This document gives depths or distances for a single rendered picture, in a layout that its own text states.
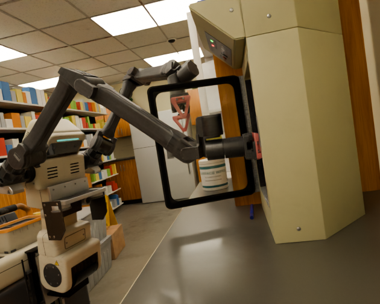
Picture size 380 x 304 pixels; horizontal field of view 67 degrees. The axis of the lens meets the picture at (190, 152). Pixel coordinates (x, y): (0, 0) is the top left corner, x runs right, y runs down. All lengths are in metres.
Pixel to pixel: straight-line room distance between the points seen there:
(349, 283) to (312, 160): 0.26
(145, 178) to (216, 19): 5.32
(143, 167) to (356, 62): 5.11
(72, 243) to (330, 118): 1.15
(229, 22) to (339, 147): 0.39
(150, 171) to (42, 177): 4.62
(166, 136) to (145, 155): 5.02
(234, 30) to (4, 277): 1.35
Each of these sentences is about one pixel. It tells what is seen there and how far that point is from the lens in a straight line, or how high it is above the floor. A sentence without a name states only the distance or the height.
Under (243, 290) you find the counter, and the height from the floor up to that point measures 0.94.
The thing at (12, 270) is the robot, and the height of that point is 0.75.
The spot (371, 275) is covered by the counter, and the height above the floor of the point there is 0.94.
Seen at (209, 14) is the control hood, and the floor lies 1.48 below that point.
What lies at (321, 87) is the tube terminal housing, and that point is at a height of 1.28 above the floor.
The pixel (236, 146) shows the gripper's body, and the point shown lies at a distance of 0.78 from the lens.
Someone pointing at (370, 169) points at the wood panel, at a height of 1.01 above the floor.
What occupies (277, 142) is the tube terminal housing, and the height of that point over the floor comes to 1.17.
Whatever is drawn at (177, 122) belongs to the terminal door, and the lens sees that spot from 0.93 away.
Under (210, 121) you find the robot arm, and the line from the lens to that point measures 0.77.
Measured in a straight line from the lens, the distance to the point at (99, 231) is 3.08.
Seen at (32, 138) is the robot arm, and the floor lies 1.29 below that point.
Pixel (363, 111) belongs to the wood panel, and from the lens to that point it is 1.12.
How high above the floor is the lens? 1.21
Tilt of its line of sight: 3 degrees down
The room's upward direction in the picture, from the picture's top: 9 degrees counter-clockwise
